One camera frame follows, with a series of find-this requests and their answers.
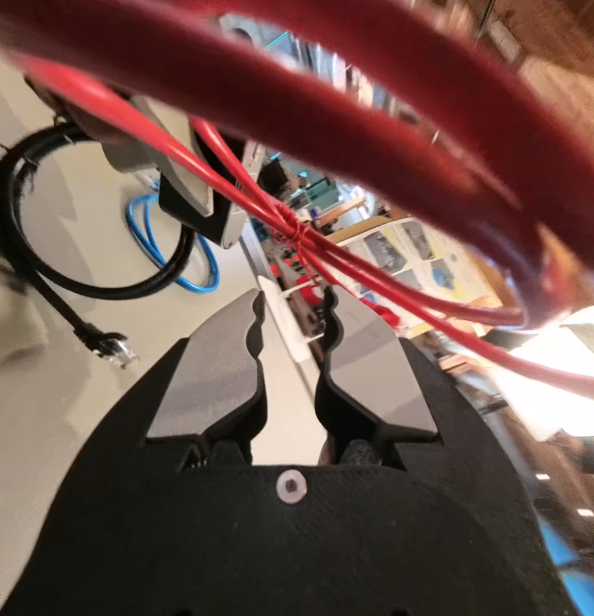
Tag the bright light panel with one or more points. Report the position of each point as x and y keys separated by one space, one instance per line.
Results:
x=547 y=380

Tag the instruction sheet on wooden board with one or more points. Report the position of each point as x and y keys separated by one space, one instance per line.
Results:
x=422 y=260

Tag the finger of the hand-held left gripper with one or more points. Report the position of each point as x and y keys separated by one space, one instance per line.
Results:
x=196 y=202
x=233 y=231

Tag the white document stand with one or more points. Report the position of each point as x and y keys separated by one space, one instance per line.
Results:
x=287 y=327

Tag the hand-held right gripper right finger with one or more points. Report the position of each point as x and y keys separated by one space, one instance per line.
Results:
x=374 y=375

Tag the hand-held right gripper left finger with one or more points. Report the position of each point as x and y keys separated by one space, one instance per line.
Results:
x=210 y=380

